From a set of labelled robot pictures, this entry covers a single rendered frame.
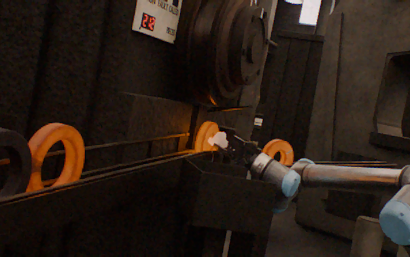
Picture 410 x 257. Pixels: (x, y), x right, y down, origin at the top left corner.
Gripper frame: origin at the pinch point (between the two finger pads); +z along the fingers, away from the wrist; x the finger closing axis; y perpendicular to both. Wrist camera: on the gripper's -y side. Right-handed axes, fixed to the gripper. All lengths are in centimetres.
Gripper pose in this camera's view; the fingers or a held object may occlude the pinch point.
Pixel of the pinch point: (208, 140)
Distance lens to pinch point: 220.6
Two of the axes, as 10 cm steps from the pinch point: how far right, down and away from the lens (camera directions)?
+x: -3.7, -0.2, -9.3
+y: 4.6, -8.7, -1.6
